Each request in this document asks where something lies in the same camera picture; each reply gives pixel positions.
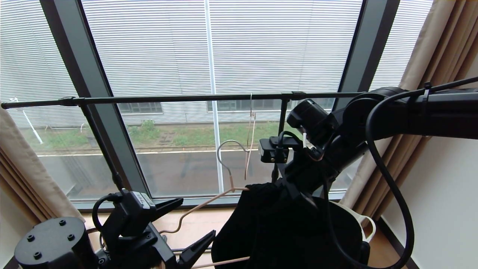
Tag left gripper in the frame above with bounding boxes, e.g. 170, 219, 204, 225
131, 191, 217, 269

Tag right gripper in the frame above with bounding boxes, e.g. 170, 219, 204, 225
259, 136, 325, 195

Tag pink clothes hanger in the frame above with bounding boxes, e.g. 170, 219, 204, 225
245, 93, 257, 180
160, 140, 251, 269

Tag black shorts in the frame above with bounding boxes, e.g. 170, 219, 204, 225
211, 182, 371, 269

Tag white laundry basket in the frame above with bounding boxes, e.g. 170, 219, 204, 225
329, 201, 376, 243

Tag black clothes rack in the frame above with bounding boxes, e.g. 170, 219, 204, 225
1, 91, 366, 256

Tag window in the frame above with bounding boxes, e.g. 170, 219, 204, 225
0, 0, 434, 210

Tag beige curtain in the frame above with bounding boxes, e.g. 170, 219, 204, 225
339, 0, 478, 225
0, 108, 86, 225

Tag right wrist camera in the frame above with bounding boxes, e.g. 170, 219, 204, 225
287, 99, 338, 147

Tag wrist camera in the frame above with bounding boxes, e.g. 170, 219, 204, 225
100, 190, 155, 247
287, 99, 338, 147

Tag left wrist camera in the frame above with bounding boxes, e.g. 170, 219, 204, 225
100, 190, 155, 247

